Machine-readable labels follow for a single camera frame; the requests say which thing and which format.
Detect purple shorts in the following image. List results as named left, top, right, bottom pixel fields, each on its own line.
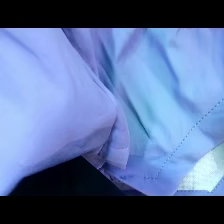
left=0, top=28, right=224, bottom=197

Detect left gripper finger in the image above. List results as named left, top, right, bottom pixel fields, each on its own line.
left=9, top=154, right=128, bottom=197

